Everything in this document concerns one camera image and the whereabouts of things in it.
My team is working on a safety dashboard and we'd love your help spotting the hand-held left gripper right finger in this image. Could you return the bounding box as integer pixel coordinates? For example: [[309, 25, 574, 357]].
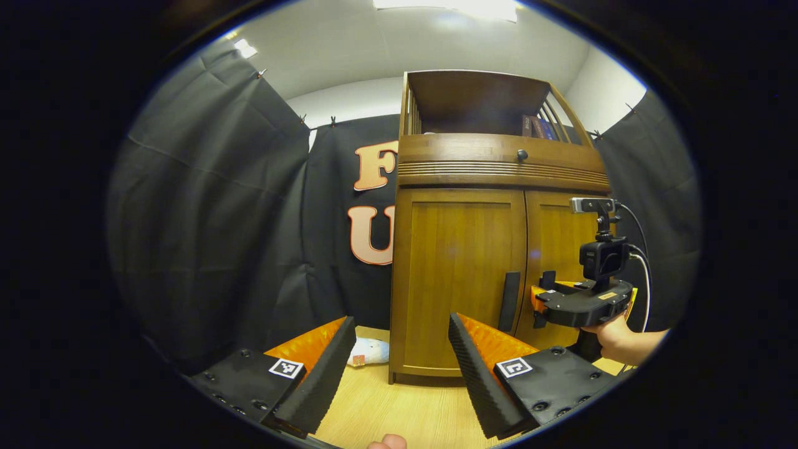
[[448, 312, 624, 440]]

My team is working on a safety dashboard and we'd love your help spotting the black cable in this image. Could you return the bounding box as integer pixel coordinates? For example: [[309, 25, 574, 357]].
[[617, 203, 650, 263]]

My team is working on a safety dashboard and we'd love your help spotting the wooden drawer with black knob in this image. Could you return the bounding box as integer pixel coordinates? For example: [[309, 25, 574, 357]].
[[398, 133, 608, 181]]

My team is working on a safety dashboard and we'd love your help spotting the black backdrop cloth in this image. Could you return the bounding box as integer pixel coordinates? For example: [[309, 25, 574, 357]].
[[106, 44, 702, 375]]

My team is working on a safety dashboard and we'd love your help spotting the white plush toy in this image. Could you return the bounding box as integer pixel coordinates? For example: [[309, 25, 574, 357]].
[[348, 338, 390, 367]]

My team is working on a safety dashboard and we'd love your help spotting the large ceiling light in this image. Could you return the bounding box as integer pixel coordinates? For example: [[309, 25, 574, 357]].
[[373, 0, 518, 22]]

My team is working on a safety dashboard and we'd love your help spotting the white cable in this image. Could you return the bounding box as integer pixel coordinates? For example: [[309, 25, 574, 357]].
[[628, 249, 653, 334]]

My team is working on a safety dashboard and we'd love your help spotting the wooden shoe cabinet door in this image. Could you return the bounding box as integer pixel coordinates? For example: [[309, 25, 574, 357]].
[[393, 189, 527, 378], [517, 190, 615, 350]]

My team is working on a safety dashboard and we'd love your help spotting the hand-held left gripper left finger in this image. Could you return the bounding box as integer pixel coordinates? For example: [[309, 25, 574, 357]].
[[187, 315, 357, 437]]

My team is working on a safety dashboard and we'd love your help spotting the wooden double-door shoe cabinet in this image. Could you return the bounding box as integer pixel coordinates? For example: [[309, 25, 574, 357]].
[[390, 70, 615, 384]]

